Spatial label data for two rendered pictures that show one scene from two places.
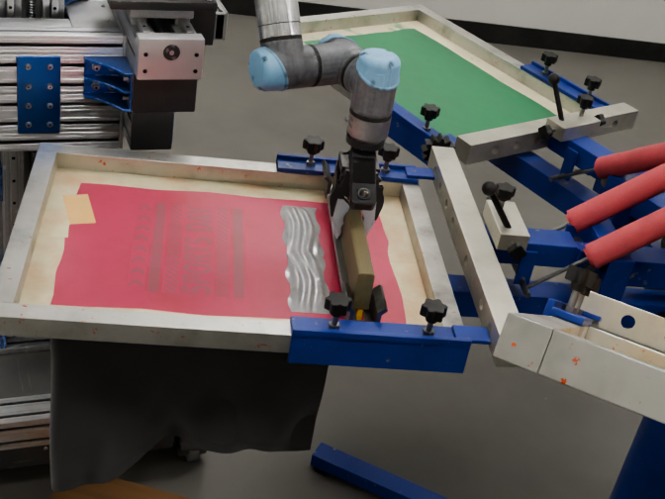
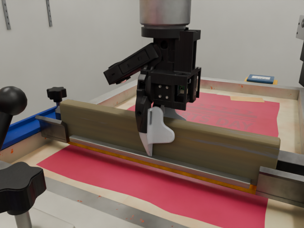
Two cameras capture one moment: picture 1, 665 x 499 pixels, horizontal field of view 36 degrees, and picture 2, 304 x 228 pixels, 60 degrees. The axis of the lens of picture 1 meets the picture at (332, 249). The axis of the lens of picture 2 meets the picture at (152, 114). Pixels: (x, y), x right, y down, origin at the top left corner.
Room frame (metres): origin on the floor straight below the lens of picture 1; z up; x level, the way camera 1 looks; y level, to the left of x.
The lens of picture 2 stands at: (1.90, -0.37, 1.23)
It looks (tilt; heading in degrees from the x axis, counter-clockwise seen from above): 22 degrees down; 127
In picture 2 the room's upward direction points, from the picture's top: straight up
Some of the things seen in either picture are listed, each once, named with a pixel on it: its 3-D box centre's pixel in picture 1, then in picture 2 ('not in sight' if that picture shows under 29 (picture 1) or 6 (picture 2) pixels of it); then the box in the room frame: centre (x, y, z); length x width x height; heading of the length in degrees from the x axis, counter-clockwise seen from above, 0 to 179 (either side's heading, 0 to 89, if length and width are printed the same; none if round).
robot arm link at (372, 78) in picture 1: (374, 83); not in sight; (1.67, -0.02, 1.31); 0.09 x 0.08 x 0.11; 37
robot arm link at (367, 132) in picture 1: (366, 125); (165, 12); (1.67, -0.02, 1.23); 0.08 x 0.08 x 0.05
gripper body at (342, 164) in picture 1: (360, 162); (168, 67); (1.68, -0.02, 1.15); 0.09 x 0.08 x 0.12; 11
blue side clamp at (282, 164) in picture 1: (345, 178); not in sight; (1.93, 0.00, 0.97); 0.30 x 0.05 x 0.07; 101
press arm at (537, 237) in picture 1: (527, 246); not in sight; (1.71, -0.37, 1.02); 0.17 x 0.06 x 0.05; 101
